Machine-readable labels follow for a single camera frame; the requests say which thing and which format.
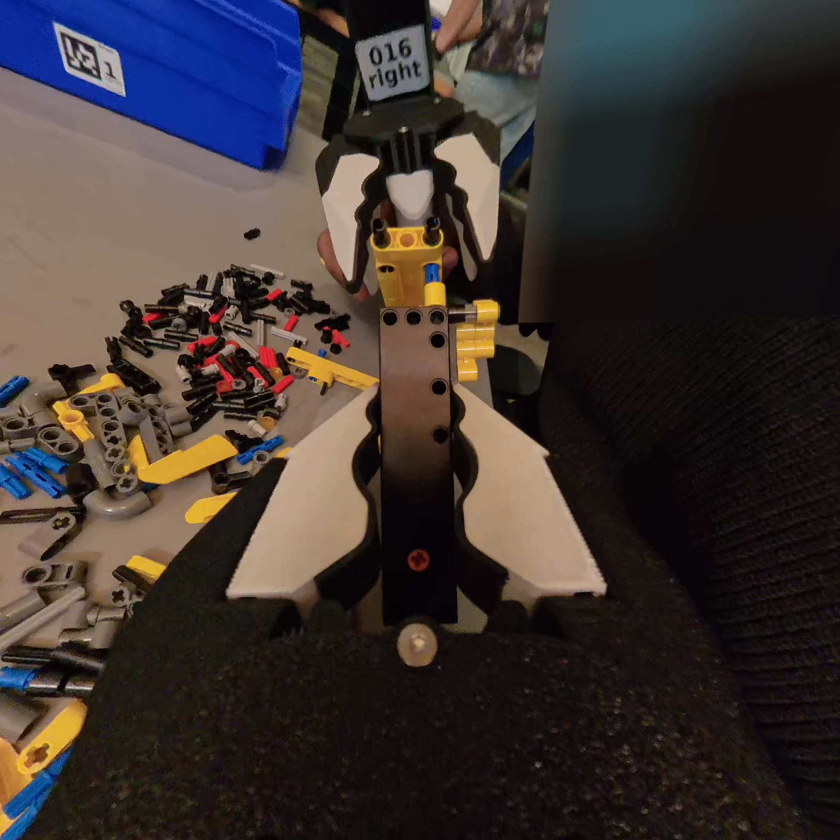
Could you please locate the blue plastic storage bin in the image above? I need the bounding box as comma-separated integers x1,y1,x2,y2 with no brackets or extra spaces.
0,0,304,173

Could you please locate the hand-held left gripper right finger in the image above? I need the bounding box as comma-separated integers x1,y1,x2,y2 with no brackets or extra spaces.
449,382,608,618

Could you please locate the person's black knit sweater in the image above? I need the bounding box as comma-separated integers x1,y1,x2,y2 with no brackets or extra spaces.
489,315,840,840

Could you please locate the yellow technic panel with pins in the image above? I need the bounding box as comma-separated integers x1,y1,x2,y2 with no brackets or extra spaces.
369,217,450,309

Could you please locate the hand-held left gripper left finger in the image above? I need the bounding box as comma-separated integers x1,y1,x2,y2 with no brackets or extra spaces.
226,384,385,621

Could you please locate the pile of grey yellow pieces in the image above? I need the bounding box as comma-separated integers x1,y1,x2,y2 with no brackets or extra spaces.
0,364,290,840

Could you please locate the yellow angled technic beam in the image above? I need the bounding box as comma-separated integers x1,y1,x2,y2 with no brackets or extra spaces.
285,346,382,395

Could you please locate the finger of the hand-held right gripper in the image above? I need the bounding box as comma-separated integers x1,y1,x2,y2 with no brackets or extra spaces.
430,131,503,283
320,152,395,295

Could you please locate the person's right hand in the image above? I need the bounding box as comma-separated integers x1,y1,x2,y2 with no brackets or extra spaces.
316,228,371,303

